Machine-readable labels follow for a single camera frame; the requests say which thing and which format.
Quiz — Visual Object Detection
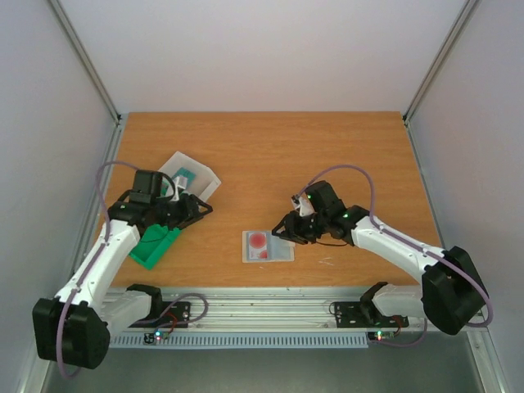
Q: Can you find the teal card in box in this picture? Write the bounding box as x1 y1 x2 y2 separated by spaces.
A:
171 167 196 190

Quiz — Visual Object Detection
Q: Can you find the right aluminium corner post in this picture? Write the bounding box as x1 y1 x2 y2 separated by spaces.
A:
403 0 482 124

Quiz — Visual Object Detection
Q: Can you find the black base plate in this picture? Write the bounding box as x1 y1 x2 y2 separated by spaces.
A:
133 301 191 328
329 301 409 328

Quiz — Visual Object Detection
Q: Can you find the translucent white plastic box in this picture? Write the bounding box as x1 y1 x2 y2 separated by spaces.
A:
159 151 221 202

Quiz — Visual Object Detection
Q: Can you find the aluminium front rail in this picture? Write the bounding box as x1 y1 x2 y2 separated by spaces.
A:
36 286 488 332

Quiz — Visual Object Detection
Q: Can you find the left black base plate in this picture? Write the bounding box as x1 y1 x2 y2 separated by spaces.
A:
133 301 191 328

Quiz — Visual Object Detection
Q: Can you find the grey slotted cable duct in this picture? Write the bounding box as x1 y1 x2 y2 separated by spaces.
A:
110 332 368 350

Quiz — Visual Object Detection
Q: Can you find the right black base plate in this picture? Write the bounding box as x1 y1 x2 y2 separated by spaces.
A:
329 301 409 328

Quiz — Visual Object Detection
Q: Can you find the left aluminium corner post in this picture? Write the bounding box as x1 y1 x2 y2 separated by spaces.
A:
45 0 122 124

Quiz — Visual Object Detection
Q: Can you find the left small circuit board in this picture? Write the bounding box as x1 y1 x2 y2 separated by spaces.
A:
142 331 169 346

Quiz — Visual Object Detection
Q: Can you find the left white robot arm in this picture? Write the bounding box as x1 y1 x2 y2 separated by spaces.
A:
32 169 213 369

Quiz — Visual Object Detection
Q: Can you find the red dot card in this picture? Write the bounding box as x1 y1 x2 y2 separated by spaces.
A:
246 232 269 261

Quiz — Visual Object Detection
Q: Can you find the green plastic tray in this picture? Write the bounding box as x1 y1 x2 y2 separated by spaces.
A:
129 224 181 270

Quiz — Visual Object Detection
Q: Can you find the small circuit board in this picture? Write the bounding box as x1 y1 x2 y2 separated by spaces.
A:
368 330 398 341
142 331 169 346

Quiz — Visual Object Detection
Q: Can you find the aluminium corner post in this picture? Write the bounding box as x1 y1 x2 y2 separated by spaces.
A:
403 0 482 124
45 0 122 124

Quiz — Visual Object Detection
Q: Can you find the beige card holder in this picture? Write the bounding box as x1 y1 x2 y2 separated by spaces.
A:
242 231 295 263

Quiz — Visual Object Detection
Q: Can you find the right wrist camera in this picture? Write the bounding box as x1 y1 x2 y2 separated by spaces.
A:
291 195 314 217

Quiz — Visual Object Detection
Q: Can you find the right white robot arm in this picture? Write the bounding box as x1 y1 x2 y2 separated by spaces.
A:
272 181 489 335

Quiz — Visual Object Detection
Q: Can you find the right small circuit board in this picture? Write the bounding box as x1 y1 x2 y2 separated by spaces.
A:
368 330 398 341

